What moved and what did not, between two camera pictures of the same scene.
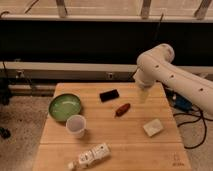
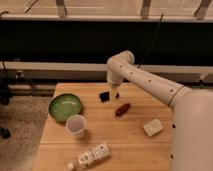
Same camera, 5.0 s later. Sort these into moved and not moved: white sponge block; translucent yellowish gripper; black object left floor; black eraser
Moved: translucent yellowish gripper
Not moved: black eraser; white sponge block; black object left floor
